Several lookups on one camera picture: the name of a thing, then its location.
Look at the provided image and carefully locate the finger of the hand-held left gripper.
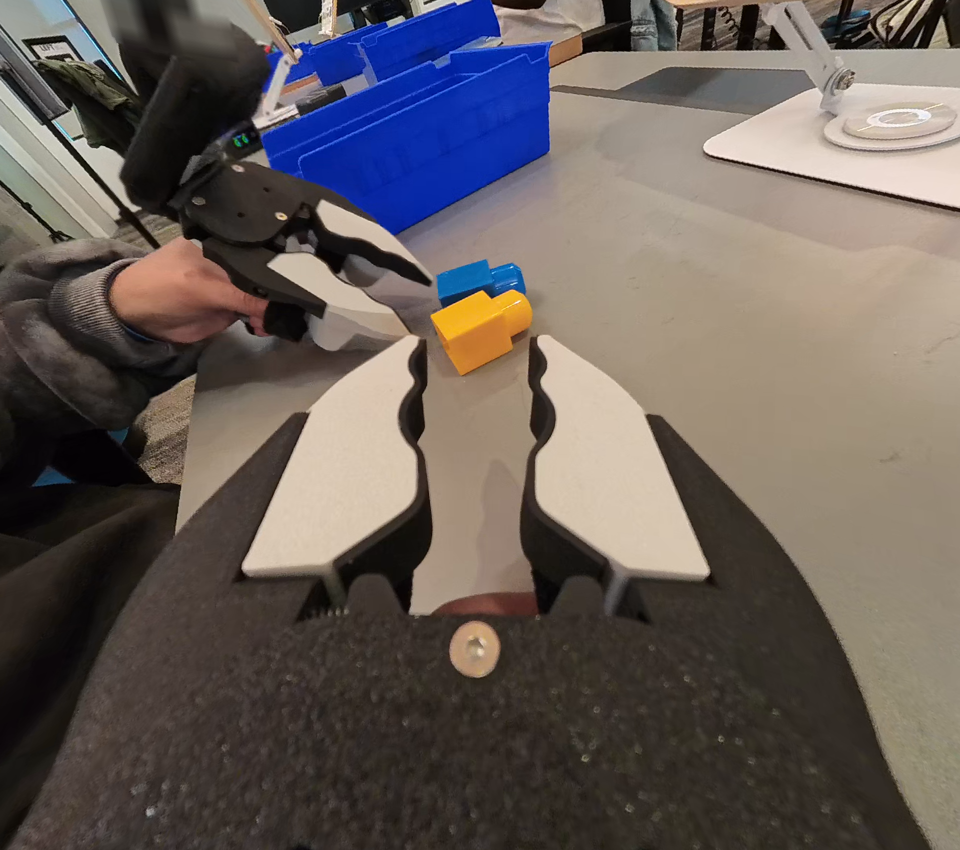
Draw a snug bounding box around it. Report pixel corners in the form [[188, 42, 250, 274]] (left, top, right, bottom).
[[298, 196, 439, 311], [266, 254, 418, 352]]

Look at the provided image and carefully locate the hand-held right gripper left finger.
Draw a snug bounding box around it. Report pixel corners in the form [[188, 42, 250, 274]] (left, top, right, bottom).
[[240, 334, 435, 605]]

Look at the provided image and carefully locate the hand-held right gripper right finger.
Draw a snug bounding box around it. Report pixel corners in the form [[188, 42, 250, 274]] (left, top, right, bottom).
[[520, 334, 712, 617]]

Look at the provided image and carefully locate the blue single-stud toy block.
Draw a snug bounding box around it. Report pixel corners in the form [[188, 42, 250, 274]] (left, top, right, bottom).
[[436, 261, 528, 308]]

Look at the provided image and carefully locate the blue plastic storage bin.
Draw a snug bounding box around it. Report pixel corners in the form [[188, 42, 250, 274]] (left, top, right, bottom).
[[288, 24, 391, 88], [262, 40, 554, 236], [360, 0, 502, 82]]

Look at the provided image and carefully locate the yellow single-stud toy block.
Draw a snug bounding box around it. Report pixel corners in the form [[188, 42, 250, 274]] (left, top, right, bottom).
[[429, 289, 534, 376]]

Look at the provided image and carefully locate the grey desk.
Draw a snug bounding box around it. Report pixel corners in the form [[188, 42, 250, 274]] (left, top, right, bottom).
[[174, 49, 960, 850]]

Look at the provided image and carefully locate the person's left hand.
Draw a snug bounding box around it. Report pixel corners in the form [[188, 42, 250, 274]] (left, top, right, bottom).
[[108, 237, 276, 346]]

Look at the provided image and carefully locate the person's right hand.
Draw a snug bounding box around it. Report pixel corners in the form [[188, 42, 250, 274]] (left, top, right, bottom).
[[433, 591, 538, 617]]

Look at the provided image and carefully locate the green jacket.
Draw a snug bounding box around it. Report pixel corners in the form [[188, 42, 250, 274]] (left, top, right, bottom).
[[33, 59, 144, 154]]

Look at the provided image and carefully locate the black framed sign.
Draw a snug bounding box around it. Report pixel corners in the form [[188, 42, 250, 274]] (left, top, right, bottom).
[[22, 34, 76, 65]]

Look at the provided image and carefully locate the black office chair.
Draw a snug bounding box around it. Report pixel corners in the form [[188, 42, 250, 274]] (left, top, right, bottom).
[[596, 0, 635, 52]]

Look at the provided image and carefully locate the denim jacket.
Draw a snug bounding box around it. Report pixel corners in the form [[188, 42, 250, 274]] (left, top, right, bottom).
[[621, 0, 680, 52]]

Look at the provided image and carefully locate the dark desk cable flap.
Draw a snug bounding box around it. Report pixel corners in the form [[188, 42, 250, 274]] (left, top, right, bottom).
[[551, 66, 819, 116]]

